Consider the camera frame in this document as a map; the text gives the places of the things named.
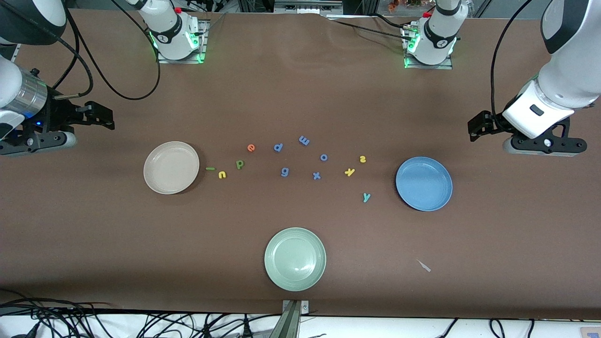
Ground metal arm base mounting plate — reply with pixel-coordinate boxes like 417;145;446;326
156;19;208;64
403;24;454;70

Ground blue plate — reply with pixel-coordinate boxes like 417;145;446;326
395;156;453;212

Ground beige brown plate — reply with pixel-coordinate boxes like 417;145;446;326
143;141;200;195

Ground brown table cover sheet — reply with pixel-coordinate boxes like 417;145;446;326
0;8;601;320

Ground pale green plate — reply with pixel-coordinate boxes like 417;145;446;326
264;227;327;292

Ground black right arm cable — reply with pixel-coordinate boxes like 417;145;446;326
47;0;162;100

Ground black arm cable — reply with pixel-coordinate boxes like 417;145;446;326
47;0;162;100
491;0;536;118

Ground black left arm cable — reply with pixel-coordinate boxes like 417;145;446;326
491;0;536;118

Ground thin black base cable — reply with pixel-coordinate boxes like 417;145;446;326
326;14;414;40

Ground tangled black cables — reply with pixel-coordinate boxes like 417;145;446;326
0;289;282;338

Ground aluminium frame rail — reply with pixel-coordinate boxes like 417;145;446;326
274;0;343;14

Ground grey metal camera mount bracket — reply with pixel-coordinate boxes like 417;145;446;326
282;300;309;338

